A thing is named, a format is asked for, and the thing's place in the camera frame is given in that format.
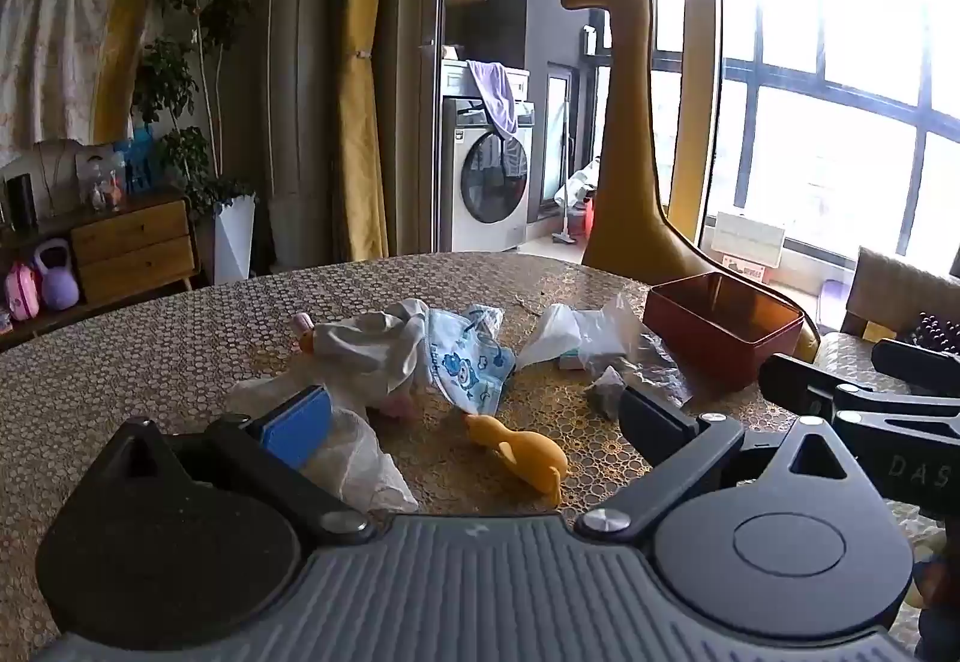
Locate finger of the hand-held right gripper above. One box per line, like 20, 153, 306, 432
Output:
757, 353, 960, 418
872, 336, 960, 380

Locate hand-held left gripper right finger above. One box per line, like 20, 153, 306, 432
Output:
575, 386, 877, 544

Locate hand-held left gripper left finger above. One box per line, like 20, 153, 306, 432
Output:
101, 384, 374, 547

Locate clear plastic bag dark contents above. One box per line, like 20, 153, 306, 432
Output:
577, 293, 692, 420

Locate red rectangular box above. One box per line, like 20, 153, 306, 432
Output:
643, 272, 805, 395

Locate blue printed face mask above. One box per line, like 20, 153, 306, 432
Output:
426, 303, 517, 417

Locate black beaded seat cushion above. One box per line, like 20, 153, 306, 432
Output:
907, 313, 960, 353

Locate crumpled clear plastic bag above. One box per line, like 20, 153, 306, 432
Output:
225, 373, 421, 514

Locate chair with beige cover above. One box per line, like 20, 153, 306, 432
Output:
814, 247, 960, 395

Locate white plush rabbit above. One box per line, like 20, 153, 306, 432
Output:
289, 298, 434, 422

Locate red cardboard box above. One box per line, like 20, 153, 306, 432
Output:
721, 253, 770, 286

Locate yellow duck toy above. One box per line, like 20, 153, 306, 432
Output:
463, 413, 569, 507

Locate white plastic bag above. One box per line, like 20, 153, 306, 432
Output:
516, 302, 605, 371

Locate white storage box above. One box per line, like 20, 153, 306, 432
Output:
709, 210, 787, 266

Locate white tall planter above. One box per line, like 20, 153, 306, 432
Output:
214, 195, 257, 284

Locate red plastic container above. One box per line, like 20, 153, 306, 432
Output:
574, 195, 601, 243

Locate wooden drawer cabinet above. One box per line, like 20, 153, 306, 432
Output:
0, 189, 203, 341

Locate purple kettlebell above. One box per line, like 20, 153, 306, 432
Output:
34, 238, 80, 311

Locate mustard yellow giraffe statue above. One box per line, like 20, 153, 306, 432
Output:
561, 0, 822, 363

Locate yellow curtain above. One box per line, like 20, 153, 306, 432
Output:
337, 0, 398, 262
667, 0, 725, 245

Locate black framed window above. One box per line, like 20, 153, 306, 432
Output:
600, 0, 960, 273

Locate pink toy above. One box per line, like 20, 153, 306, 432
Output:
4, 261, 40, 320

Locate doll in clear case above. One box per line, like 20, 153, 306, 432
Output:
75, 148, 125, 213

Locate white washing machine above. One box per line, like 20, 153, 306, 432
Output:
441, 61, 537, 253

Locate black speaker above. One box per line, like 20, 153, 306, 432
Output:
6, 173, 37, 232

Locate grey covered standing air conditioner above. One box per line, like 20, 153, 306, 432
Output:
262, 0, 338, 267

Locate purple cloth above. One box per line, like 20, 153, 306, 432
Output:
466, 60, 518, 136

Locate yellow cloth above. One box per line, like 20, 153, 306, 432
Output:
94, 0, 162, 146

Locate white patterned cloth cover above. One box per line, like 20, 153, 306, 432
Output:
0, 0, 121, 168

